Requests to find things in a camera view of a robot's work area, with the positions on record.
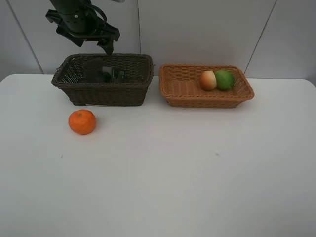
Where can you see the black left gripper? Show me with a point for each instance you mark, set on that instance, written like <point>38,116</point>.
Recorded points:
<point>84,22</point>

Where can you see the purple translucent plastic cup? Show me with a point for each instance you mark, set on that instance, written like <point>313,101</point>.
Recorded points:
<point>93,71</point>

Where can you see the black pump bottle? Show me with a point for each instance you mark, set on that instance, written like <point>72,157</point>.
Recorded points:
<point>113,75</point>

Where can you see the orange mandarin fruit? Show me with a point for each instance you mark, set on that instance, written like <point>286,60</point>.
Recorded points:
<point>82,122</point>

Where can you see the red yellow peach fruit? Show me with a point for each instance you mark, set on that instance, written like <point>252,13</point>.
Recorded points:
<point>208,80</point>

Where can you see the green lime fruit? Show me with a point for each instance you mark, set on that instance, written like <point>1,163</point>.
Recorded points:
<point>225,80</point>

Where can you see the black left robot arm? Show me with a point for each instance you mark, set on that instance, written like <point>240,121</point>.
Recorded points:
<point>66,3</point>

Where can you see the dark brown wicker basket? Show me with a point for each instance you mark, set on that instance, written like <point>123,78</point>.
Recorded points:
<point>71,78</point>

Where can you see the orange wicker basket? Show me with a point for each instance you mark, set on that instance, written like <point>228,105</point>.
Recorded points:
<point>179,85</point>

